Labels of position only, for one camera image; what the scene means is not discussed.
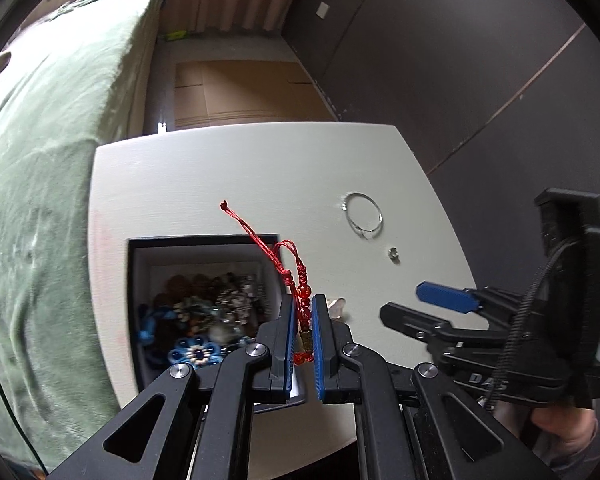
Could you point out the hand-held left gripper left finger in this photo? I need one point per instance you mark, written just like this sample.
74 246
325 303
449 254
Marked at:
291 345

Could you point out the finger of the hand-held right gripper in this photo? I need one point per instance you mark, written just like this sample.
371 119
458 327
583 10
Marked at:
442 297
410 322

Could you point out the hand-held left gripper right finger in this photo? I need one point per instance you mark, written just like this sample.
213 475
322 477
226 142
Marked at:
321 350

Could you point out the black square box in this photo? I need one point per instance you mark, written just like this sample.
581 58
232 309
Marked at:
140 280

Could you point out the person's right hand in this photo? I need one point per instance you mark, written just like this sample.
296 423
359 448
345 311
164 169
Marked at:
565 435

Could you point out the white crystal pendant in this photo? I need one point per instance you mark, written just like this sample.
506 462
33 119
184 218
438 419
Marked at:
337 308

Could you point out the thin silver bangle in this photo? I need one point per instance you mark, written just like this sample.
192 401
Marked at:
364 232

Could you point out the white square table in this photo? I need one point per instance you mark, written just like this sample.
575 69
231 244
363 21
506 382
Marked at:
280 170

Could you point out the small white object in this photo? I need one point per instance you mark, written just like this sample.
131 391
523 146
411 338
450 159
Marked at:
161 127

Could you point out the cardboard sheets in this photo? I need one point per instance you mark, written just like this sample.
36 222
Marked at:
240 90

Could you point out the bed with green sheet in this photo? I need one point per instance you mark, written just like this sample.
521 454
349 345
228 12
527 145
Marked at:
55 160

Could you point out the small green object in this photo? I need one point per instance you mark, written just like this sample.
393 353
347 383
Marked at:
176 35

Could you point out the white wall socket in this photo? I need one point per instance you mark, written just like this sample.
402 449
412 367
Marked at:
323 10

